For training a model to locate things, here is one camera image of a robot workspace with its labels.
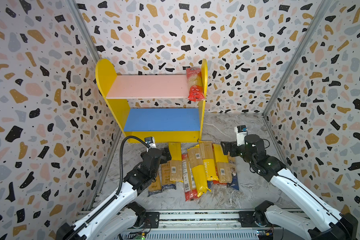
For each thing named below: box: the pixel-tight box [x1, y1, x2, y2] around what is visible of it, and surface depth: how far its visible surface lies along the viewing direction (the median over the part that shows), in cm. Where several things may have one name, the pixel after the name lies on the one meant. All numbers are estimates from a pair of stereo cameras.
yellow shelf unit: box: [95, 58, 208, 144], surface depth 85 cm
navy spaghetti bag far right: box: [227, 167, 240, 191], surface depth 85 cm
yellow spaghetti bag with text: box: [199, 140, 219, 182], surface depth 92 cm
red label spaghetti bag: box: [181, 153, 199, 202], surface depth 85 cm
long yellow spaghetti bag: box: [187, 144, 212, 198], surface depth 86 cm
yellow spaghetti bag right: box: [212, 143, 233, 184], surface depth 87 cm
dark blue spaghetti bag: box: [161, 162, 177, 191], surface depth 86 cm
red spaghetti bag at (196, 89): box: [186, 67, 206, 102], surface depth 73 cm
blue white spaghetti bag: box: [147, 166, 163, 197], surface depth 83 cm
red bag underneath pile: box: [212, 180, 227, 185], surface depth 85 cm
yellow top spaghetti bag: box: [168, 142, 184, 183], surface depth 92 cm
